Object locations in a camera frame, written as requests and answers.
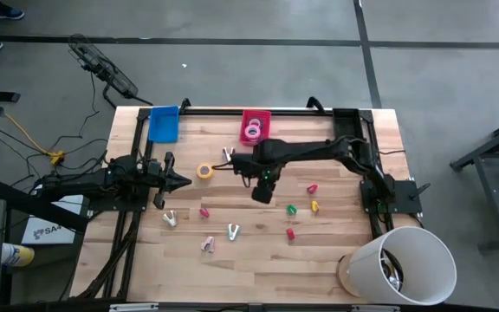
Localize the black aluminium table frame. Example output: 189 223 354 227
69 106 431 312

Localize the black plastic basket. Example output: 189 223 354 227
333 108 363 140

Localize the black floor fan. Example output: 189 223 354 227
67 33 140 109

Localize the blue plastic basket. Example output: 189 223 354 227
147 105 180 144

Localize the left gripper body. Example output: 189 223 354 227
144 151 176 211

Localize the yellow tape roll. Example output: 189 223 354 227
196 162 215 180

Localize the yellow cable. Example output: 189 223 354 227
0 90 60 159

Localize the dark metal rack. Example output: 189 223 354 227
450 111 499 252

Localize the red plastic basket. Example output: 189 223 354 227
239 109 273 147

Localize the yellow white bottle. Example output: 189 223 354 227
0 242 36 269

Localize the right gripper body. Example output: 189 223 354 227
249 145 279 205

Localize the white printed box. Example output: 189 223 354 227
20 194 85 246

